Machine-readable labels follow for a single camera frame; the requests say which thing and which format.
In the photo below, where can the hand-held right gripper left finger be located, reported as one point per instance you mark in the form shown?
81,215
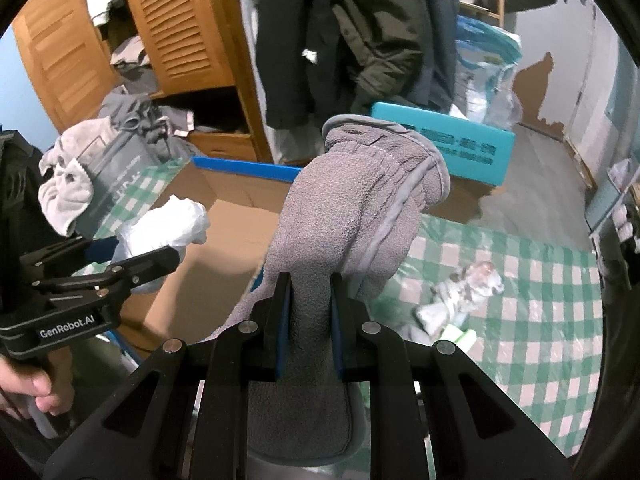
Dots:
283,320

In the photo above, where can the grey folded clothes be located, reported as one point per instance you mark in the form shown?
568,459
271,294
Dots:
132,65

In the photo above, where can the person's left hand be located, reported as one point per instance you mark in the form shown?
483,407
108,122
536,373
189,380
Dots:
27,385

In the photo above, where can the grey fleece sock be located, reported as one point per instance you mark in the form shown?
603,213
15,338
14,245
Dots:
340,200

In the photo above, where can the cardboard box with blue flaps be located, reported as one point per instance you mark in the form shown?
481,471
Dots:
225,240

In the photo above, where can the wooden louvred wardrobe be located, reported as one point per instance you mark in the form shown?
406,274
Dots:
185,25

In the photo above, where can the light grey towel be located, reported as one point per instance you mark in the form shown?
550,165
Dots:
65,190

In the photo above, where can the light blue shoe rack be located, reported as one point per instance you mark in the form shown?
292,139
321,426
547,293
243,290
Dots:
612,210

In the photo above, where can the green checkered tablecloth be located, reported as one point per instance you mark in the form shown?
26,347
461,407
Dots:
525,320

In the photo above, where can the black hanging jacket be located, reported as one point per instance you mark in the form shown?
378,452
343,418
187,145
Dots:
290,35

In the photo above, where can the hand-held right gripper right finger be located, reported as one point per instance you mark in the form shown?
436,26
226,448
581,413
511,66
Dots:
338,332

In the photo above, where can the dark blue hanging coat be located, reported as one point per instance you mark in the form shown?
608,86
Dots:
442,35

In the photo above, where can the olive hanging jacket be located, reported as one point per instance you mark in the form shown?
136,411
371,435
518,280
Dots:
380,25

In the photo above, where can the white plastic-wrapped package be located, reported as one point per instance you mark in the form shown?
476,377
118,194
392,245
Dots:
485,75

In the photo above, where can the person's dark clothing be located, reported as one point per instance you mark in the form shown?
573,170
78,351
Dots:
20,200

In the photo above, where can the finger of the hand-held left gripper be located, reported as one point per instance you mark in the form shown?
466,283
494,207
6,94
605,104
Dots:
150,260
80,292

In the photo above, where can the white plastic bag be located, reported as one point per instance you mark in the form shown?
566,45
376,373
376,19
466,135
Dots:
170,225

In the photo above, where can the white patterned soft cloth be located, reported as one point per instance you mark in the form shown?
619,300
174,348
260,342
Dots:
460,295

